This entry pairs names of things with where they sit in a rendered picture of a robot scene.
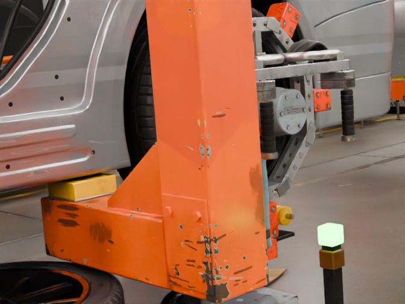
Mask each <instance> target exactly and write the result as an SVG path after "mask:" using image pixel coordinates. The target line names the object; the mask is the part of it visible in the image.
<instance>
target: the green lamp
mask: <svg viewBox="0 0 405 304"><path fill-rule="evenodd" d="M318 242H319V244H320V245H326V246H330V247H334V246H336V245H339V244H342V243H343V242H344V233H343V226H342V225H340V224H333V223H327V224H324V225H321V226H319V227H318Z"/></svg>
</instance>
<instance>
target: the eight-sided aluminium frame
mask: <svg viewBox="0 0 405 304"><path fill-rule="evenodd" d="M252 22H253V32H254V30H261V37H262V39H263V40H264V41H265V42H266V44H267V45H268V46H269V47H270V49H271V50H272V52H273V53H274V54H281V53H287V51H288V49H289V48H290V46H291V45H292V44H293V43H294V42H293V41H292V39H291V38H290V37H289V36H288V34H287V33H286V32H285V30H283V29H282V28H281V27H280V24H281V23H280V22H278V20H276V18H275V17H269V16H268V17H254V18H252ZM306 63H308V61H301V62H293V63H291V64H295V65H300V64H306ZM312 76H313V74H312V75H302V76H296V77H290V88H291V89H295V90H297V91H299V92H300V93H301V94H302V96H303V97H304V100H305V102H306V106H307V116H306V121H305V123H304V125H303V127H302V129H301V130H300V131H299V132H298V133H296V134H294V135H292V136H291V137H290V139H289V141H288V143H287V145H286V147H285V149H284V150H283V152H282V154H281V156H280V158H279V160H278V162H277V164H276V166H275V168H274V169H273V171H272V173H271V175H270V177H269V179H268V190H269V199H272V198H275V197H281V196H282V195H286V193H287V191H288V189H289V188H290V185H291V183H292V181H293V179H294V177H295V175H296V174H297V172H298V170H299V168H300V166H301V164H302V162H303V160H304V158H305V156H306V154H307V152H308V150H309V148H310V146H311V145H313V140H314V138H315V131H316V128H315V118H314V106H313V84H312Z"/></svg>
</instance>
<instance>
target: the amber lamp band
mask: <svg viewBox="0 0 405 304"><path fill-rule="evenodd" d="M319 265H320V267H321V268H325V269H329V270H337V269H338V268H341V267H343V266H344V265H345V256H344V249H343V248H341V249H338V250H335V251H328V250H322V249H320V250H319Z"/></svg>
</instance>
